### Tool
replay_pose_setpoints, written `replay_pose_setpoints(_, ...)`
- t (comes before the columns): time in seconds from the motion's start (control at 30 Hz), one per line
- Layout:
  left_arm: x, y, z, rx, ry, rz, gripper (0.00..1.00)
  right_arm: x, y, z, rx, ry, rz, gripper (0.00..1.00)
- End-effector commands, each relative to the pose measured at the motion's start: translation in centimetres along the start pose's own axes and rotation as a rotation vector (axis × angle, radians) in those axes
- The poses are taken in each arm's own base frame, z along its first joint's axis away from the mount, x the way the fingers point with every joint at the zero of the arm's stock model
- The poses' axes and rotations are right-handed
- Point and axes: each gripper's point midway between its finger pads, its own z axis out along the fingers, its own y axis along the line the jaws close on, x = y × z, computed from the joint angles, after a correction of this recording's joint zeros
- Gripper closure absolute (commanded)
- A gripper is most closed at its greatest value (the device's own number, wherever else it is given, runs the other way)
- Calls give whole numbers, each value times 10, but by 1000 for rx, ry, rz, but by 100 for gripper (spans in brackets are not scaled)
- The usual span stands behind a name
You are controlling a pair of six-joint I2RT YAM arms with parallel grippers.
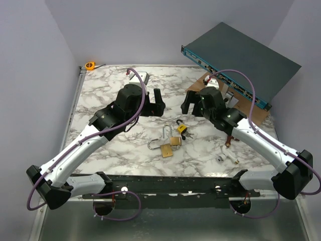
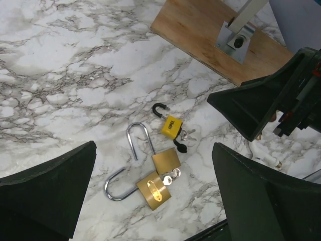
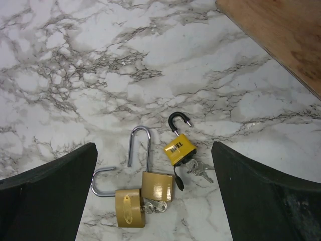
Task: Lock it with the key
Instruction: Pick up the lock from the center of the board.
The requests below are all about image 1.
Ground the orange tape measure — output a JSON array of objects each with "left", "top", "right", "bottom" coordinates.
[{"left": 84, "top": 61, "right": 105, "bottom": 71}]

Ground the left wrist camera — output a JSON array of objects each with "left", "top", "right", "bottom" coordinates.
[{"left": 127, "top": 71, "right": 149, "bottom": 85}]

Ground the open brass padlock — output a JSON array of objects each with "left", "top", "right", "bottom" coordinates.
[{"left": 147, "top": 139, "right": 173, "bottom": 158}]

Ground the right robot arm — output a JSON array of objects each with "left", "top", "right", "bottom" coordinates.
[{"left": 181, "top": 87, "right": 313, "bottom": 200}]

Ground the black mounting rail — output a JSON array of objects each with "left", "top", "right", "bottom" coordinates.
[{"left": 83, "top": 175, "right": 260, "bottom": 209}]

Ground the wooden board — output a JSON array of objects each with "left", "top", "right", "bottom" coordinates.
[{"left": 186, "top": 72, "right": 270, "bottom": 126}]

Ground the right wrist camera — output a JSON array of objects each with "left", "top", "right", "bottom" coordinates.
[{"left": 203, "top": 75, "right": 219, "bottom": 89}]

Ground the yellow padlock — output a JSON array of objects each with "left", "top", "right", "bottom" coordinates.
[{"left": 176, "top": 119, "right": 187, "bottom": 134}]

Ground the small silver ring part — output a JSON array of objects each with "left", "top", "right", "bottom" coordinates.
[{"left": 216, "top": 155, "right": 224, "bottom": 163}]

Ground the blue network switch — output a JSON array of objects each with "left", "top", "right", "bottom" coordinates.
[{"left": 181, "top": 22, "right": 301, "bottom": 111}]

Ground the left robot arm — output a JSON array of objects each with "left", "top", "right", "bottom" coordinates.
[{"left": 26, "top": 84, "right": 166, "bottom": 210}]

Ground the silver metal bracket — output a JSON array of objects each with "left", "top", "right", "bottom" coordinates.
[{"left": 221, "top": 84, "right": 239, "bottom": 108}]

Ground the long shackle brass padlock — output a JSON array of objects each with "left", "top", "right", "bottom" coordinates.
[{"left": 162, "top": 124, "right": 182, "bottom": 147}]

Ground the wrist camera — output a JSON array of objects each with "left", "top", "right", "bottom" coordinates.
[
  {"left": 127, "top": 71, "right": 149, "bottom": 85},
  {"left": 203, "top": 75, "right": 219, "bottom": 89}
]

